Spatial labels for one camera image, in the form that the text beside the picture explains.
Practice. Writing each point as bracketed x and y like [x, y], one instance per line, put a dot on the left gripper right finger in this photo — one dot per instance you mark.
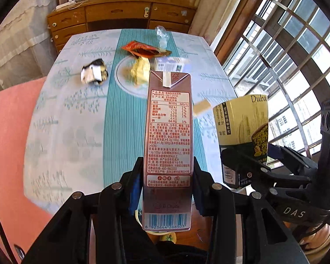
[200, 188]

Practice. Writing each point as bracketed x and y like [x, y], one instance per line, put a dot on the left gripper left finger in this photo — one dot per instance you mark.
[135, 185]

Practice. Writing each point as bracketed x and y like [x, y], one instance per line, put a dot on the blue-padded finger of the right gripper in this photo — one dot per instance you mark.
[244, 165]
[295, 162]

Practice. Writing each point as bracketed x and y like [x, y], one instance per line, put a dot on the red milk carton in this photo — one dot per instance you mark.
[168, 154]

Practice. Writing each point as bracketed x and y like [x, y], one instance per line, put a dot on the green chocolate box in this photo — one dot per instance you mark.
[242, 123]

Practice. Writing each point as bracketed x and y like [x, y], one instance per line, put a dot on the small beige box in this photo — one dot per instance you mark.
[201, 107]

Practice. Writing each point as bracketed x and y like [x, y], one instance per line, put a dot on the yellow paper bag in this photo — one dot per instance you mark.
[140, 71]

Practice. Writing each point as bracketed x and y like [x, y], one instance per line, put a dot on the white lilac small box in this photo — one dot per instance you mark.
[170, 64]

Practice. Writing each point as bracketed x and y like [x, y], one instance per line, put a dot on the black floral wrapper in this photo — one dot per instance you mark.
[94, 73]

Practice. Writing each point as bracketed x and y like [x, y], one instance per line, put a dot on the red orange snack wrapper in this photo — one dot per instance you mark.
[139, 49]

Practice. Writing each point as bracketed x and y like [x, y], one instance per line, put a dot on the person right hand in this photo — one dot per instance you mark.
[318, 244]

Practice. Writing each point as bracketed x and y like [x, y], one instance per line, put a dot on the right yellow slipper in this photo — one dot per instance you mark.
[171, 236]

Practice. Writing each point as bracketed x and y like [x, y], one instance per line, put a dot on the leaf-print teal tablecloth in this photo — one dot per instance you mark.
[83, 137]

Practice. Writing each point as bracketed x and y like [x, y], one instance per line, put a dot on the metal window grille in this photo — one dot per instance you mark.
[284, 54]

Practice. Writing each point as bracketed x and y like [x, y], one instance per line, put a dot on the clear crushed plastic bottle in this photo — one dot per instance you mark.
[162, 36]

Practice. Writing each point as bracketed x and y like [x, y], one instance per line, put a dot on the floral curtain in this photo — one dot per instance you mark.
[212, 18]

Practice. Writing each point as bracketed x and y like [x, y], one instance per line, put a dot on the wooden desk with drawers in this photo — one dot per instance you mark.
[93, 15]

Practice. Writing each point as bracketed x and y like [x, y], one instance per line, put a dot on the lace-covered cabinet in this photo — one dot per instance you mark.
[26, 52]

